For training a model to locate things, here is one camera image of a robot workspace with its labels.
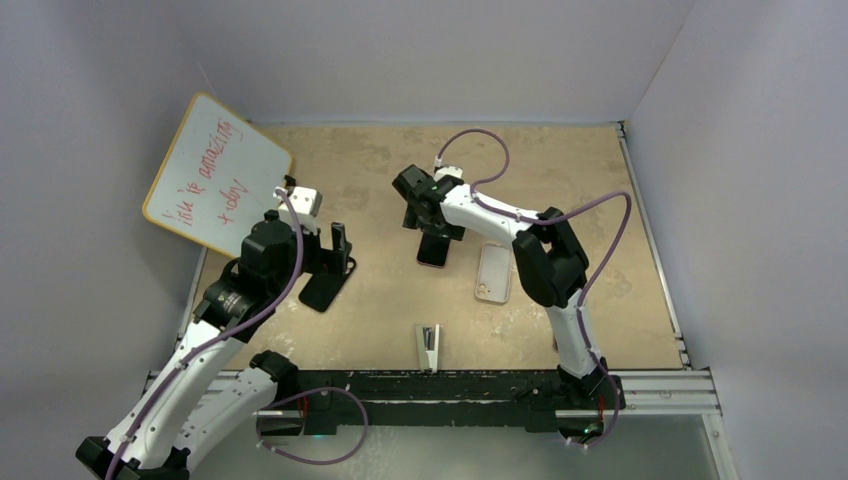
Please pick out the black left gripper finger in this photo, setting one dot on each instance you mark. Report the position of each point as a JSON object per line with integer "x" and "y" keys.
{"x": 337, "y": 262}
{"x": 341, "y": 247}

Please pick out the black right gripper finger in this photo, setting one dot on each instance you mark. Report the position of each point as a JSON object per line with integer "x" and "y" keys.
{"x": 410, "y": 219}
{"x": 451, "y": 232}

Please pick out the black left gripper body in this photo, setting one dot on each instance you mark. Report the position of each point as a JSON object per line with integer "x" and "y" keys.
{"x": 312, "y": 252}

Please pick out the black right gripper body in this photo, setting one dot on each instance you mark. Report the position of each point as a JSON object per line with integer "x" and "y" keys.
{"x": 432, "y": 226}

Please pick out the purple smartphone black screen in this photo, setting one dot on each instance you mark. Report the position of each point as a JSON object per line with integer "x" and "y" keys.
{"x": 433, "y": 250}

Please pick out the white phone case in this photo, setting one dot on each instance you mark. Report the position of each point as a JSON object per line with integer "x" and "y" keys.
{"x": 493, "y": 283}

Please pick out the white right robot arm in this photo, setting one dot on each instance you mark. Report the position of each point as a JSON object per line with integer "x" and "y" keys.
{"x": 550, "y": 260}

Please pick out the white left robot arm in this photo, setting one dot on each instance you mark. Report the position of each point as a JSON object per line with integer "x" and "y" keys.
{"x": 171, "y": 429}

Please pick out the black phone case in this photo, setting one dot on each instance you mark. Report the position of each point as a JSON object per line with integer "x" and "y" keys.
{"x": 322, "y": 289}

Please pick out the white stapler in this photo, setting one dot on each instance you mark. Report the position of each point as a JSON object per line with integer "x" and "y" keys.
{"x": 427, "y": 344}

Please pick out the yellow framed whiteboard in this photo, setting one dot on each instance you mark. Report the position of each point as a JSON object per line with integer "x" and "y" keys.
{"x": 217, "y": 178}

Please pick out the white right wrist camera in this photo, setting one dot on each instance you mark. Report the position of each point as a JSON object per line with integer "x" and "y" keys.
{"x": 448, "y": 173}

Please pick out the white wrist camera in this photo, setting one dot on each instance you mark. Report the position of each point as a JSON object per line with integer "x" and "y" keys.
{"x": 299, "y": 205}
{"x": 448, "y": 173}

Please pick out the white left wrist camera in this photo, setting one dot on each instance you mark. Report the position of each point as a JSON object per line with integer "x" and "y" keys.
{"x": 299, "y": 205}

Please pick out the black aluminium mounting rail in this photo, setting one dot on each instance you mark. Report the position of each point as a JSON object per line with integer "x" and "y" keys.
{"x": 317, "y": 402}

